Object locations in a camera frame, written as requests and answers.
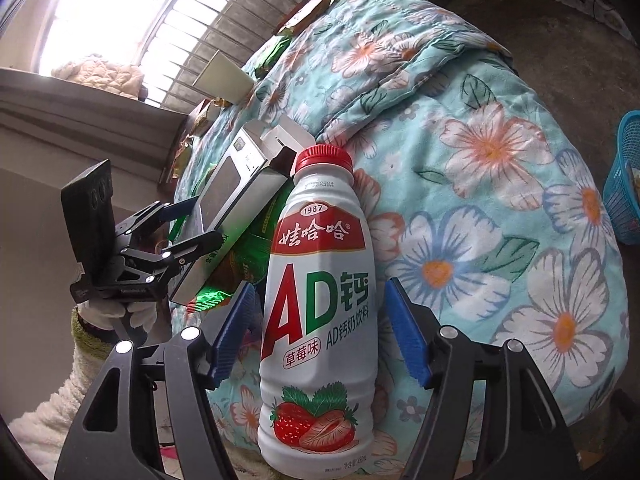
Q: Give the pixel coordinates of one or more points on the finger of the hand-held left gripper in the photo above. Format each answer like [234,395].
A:
[185,250]
[155,220]

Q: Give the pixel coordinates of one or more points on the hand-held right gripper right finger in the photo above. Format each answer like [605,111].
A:
[407,332]

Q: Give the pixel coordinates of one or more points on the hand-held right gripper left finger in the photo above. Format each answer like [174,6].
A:
[235,330]

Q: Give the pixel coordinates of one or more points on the green snack bag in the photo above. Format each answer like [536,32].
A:
[250,255]

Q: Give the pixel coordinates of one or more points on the silver white carton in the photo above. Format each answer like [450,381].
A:
[225,182]

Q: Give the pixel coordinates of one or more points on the white milk bottle red cap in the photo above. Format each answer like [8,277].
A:
[320,310]

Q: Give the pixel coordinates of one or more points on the blue plastic mesh basket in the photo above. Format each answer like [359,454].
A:
[622,200]

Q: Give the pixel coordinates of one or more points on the person's left forearm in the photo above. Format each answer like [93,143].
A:
[50,400]

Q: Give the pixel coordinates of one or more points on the person's left hand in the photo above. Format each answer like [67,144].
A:
[102,316]

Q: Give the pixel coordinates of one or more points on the small yellow brown snack packet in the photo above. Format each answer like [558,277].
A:
[202,117]

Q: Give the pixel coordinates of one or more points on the floral teal blanket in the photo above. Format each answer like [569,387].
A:
[475,210]

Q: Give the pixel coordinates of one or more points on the cream quilted jacket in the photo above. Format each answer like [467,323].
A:
[100,77]

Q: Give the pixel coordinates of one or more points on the white paper cup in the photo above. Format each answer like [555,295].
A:
[220,80]

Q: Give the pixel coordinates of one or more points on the green snack packet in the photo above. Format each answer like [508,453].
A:
[272,57]

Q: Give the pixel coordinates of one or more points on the metal window railing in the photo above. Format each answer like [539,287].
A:
[235,27]

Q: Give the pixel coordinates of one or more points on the flat brown snack box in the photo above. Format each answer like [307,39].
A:
[310,12]

